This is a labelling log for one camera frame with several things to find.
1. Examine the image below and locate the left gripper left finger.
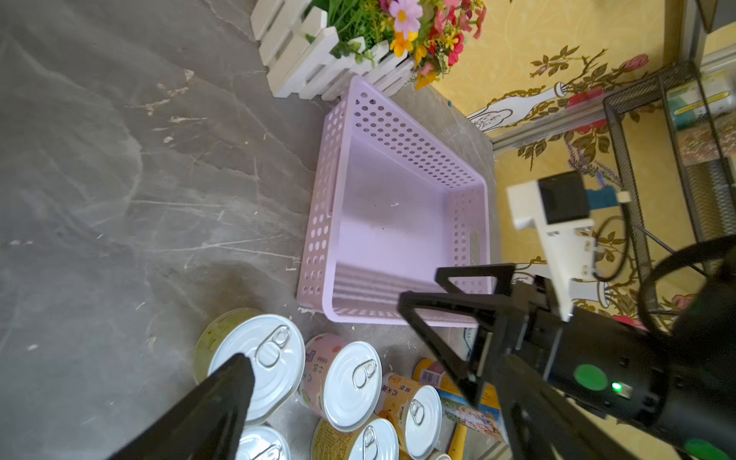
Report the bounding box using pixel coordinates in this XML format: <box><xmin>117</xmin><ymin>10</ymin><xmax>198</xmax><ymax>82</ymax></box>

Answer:
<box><xmin>111</xmin><ymin>353</ymin><xmax>255</xmax><ymax>459</ymax></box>

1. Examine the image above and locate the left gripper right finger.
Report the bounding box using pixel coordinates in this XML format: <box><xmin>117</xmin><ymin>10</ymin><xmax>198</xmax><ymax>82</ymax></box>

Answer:
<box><xmin>492</xmin><ymin>356</ymin><xmax>634</xmax><ymax>459</ymax></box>

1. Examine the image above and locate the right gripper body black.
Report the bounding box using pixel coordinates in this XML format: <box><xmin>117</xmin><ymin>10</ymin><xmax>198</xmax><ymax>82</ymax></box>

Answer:
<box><xmin>476</xmin><ymin>277</ymin><xmax>713</xmax><ymax>449</ymax></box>

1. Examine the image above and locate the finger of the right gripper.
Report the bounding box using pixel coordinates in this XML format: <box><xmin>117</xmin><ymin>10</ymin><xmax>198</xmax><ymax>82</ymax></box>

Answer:
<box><xmin>396</xmin><ymin>289</ymin><xmax>513</xmax><ymax>408</ymax></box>
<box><xmin>435</xmin><ymin>264</ymin><xmax>516</xmax><ymax>295</ymax></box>

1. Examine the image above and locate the tall yellow can plastic lid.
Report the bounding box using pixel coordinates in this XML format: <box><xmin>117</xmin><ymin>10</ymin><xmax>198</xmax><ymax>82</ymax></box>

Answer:
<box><xmin>412</xmin><ymin>358</ymin><xmax>503</xmax><ymax>441</ymax></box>

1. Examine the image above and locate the purple plastic basket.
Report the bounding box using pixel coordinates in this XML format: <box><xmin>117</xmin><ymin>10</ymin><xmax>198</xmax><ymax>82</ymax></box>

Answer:
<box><xmin>296</xmin><ymin>77</ymin><xmax>491</xmax><ymax>325</ymax></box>

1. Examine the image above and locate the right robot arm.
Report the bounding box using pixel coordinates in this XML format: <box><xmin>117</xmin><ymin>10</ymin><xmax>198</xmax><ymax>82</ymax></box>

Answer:
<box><xmin>398</xmin><ymin>236</ymin><xmax>735</xmax><ymax>459</ymax></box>

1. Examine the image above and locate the orange label tin can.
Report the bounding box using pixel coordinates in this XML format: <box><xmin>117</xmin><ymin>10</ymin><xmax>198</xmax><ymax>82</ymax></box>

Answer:
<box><xmin>375</xmin><ymin>373</ymin><xmax>443</xmax><ymax>459</ymax></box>

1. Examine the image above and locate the yellow label tin can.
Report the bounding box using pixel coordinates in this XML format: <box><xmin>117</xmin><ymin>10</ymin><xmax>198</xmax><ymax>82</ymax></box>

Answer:
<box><xmin>310</xmin><ymin>416</ymin><xmax>400</xmax><ymax>460</ymax></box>

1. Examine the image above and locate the spice jar white lid front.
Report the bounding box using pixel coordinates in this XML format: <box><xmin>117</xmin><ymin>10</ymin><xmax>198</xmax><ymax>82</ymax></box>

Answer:
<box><xmin>676</xmin><ymin>112</ymin><xmax>735</xmax><ymax>166</ymax></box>

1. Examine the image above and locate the spice jar white lid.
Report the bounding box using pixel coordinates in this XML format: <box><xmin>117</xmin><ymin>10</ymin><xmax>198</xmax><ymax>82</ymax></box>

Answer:
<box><xmin>666</xmin><ymin>71</ymin><xmax>735</xmax><ymax>130</ymax></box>
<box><xmin>676</xmin><ymin>112</ymin><xmax>735</xmax><ymax>166</ymax></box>

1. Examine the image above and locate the spice jar white lid rear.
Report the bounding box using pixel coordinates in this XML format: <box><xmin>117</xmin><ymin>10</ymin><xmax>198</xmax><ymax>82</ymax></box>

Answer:
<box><xmin>666</xmin><ymin>71</ymin><xmax>735</xmax><ymax>130</ymax></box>

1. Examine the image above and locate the flower pot white fence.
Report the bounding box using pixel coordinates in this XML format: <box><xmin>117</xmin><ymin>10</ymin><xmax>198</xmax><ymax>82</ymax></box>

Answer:
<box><xmin>251</xmin><ymin>1</ymin><xmax>488</xmax><ymax>101</ymax></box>

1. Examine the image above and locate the blue garden fork yellow handle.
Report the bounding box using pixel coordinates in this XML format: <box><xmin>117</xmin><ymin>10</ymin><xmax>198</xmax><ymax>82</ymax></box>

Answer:
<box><xmin>448</xmin><ymin>424</ymin><xmax>468</xmax><ymax>460</ymax></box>

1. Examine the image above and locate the black wire wall basket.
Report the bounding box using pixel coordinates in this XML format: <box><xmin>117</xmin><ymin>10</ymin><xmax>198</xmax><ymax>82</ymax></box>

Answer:
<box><xmin>603</xmin><ymin>61</ymin><xmax>735</xmax><ymax>280</ymax></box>

